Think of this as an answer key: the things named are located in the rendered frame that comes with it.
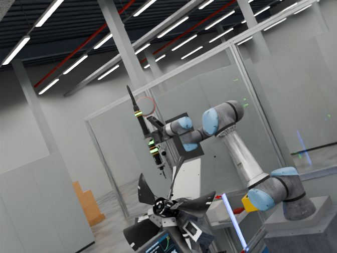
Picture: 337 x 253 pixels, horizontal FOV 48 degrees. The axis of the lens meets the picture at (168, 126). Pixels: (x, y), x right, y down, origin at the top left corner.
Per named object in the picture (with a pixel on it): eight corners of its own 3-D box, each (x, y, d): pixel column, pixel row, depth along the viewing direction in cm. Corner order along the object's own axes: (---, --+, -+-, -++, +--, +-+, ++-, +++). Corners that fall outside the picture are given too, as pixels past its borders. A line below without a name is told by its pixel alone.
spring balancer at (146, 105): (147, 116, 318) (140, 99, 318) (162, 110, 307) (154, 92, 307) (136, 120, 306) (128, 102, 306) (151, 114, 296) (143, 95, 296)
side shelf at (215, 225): (211, 219, 306) (210, 215, 306) (250, 211, 285) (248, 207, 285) (197, 232, 287) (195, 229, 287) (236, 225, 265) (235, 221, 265)
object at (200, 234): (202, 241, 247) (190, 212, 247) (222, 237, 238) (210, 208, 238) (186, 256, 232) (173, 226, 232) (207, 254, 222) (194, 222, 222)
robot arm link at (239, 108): (246, 90, 188) (204, 122, 231) (229, 98, 183) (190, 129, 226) (258, 111, 186) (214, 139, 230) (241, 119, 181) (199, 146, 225)
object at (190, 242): (192, 255, 239) (190, 244, 243) (199, 251, 237) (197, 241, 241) (184, 252, 234) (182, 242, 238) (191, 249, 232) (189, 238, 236)
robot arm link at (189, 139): (205, 143, 219) (197, 126, 219) (189, 151, 214) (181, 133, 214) (198, 145, 226) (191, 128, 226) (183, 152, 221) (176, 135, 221)
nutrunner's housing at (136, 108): (159, 170, 237) (130, 103, 237) (165, 167, 237) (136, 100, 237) (159, 171, 233) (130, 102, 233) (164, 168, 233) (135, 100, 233)
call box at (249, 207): (257, 204, 246) (250, 189, 246) (271, 201, 240) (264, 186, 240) (247, 215, 233) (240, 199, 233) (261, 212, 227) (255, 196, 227)
